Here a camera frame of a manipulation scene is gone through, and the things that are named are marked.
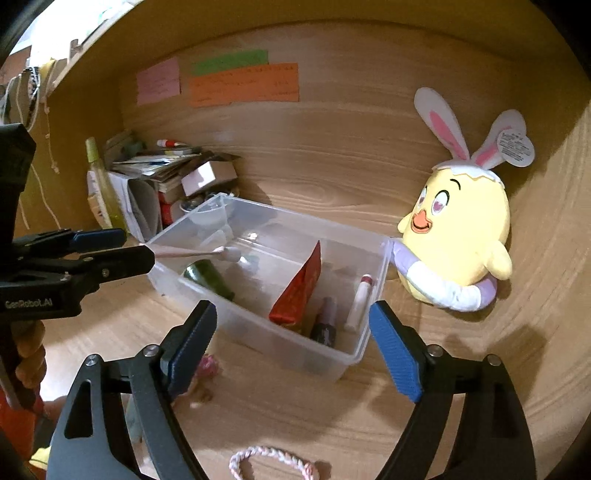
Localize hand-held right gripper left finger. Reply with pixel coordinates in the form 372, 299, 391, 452
46, 300, 218, 480

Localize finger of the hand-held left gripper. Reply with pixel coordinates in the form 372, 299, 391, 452
13, 227, 127, 254
65, 244, 156, 301

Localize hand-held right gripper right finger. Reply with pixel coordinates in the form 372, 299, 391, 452
368, 300, 536, 480

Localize white lip balm stick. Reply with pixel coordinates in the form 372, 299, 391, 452
344, 274, 375, 334

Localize pink cosmetic tube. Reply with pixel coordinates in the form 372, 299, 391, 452
150, 246, 242, 265

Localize dark green pump bottle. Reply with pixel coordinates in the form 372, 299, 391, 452
184, 260, 236, 302

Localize dark purple tube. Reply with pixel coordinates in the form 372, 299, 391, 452
310, 296, 340, 346

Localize clear plastic storage bin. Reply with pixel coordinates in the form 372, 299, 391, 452
145, 192, 392, 383

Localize red paper packet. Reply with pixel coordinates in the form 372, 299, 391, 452
269, 240, 322, 335

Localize person's left hand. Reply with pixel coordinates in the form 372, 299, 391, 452
16, 322, 47, 398

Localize small pink trinket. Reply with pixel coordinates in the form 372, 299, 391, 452
198, 354, 223, 381

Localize yellow-green spray bottle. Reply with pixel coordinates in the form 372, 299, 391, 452
84, 137, 127, 232

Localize red books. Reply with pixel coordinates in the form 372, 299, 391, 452
158, 191, 185, 227

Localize stack of papers and booklets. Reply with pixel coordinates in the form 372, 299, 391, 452
104, 131, 204, 185

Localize ceramic bowl of trinkets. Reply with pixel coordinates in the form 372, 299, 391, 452
179, 193, 218, 215

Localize small pink white box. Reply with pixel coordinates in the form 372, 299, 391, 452
180, 161, 238, 197

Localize person's orange clothing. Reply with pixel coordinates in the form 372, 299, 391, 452
0, 385, 47, 462

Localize yellow chick plush toy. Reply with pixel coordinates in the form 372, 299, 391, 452
397, 87, 536, 315

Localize pink paper note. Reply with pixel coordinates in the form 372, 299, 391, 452
136, 56, 181, 106

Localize orange paper note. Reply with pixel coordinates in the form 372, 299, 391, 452
188, 62, 301, 109

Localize green paper note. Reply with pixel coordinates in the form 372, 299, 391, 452
191, 48, 269, 77

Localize white hanging cord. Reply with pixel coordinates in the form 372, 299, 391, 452
39, 60, 63, 222

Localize red white braided bracelet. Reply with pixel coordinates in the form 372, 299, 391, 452
229, 445, 320, 480

